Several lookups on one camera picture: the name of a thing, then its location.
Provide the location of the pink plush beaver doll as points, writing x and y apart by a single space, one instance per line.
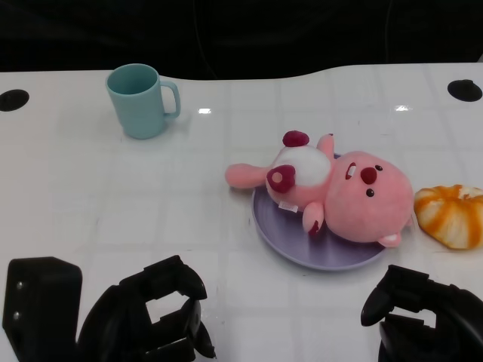
366 207

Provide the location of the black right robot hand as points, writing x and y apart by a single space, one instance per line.
456 324

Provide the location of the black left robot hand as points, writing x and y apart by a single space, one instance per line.
113 320

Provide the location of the orange striped bread bun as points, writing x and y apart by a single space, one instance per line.
449 218

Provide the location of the teal plastic mug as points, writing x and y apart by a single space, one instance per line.
139 113

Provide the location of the black backdrop cloth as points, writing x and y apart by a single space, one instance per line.
264 30

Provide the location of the black round table grommet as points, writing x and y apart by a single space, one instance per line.
464 89
13 100

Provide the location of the purple plastic plate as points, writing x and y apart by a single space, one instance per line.
302 249

